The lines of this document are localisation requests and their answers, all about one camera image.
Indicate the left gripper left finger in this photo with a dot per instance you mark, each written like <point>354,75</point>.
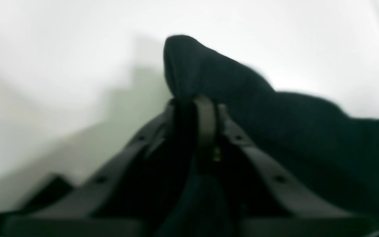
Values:
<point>132,194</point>

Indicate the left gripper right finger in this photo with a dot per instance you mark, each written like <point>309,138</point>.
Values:
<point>306,213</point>

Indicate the black graphic T-shirt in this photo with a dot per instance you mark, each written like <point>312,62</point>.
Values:
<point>335,155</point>

